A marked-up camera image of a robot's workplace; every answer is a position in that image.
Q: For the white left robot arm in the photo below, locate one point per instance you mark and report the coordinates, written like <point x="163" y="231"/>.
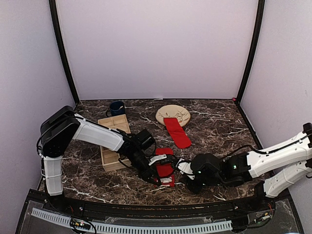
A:
<point x="65" y="125"/>

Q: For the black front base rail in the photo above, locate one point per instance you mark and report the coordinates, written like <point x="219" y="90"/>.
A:
<point x="97" y="209"/>

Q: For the black right frame post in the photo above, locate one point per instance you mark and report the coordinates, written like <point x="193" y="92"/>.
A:
<point x="252" y="50"/>

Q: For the red sock on mat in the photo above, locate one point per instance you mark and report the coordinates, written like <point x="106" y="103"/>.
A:
<point x="177" y="133"/>

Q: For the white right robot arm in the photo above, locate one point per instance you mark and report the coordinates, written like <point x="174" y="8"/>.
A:
<point x="293" y="156"/>

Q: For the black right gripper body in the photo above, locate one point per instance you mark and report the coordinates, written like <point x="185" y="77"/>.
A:
<point x="213" y="182"/>

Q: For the dark blue mug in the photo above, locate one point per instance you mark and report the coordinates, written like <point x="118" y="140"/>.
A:
<point x="116" y="108"/>

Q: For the round beige woven mat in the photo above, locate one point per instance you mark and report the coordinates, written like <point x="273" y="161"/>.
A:
<point x="182" y="115"/>

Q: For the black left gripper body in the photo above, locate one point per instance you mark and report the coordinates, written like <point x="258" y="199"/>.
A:
<point x="151" y="169"/>

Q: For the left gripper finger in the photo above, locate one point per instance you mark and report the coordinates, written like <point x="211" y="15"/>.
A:
<point x="167" y="182"/>
<point x="157" y="158"/>

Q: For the black left frame post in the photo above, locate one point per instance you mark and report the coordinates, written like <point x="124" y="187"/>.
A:
<point x="61" y="50"/>

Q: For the red santa sock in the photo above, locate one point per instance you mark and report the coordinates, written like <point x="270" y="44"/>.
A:
<point x="165" y="170"/>

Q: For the wooden compartment tray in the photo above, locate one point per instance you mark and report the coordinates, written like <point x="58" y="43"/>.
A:
<point x="111" y="160"/>

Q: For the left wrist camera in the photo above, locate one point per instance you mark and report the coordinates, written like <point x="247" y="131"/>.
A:
<point x="145" y="139"/>

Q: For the black frame post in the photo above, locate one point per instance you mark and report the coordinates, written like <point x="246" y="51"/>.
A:
<point x="252" y="50"/>
<point x="61" y="50"/>

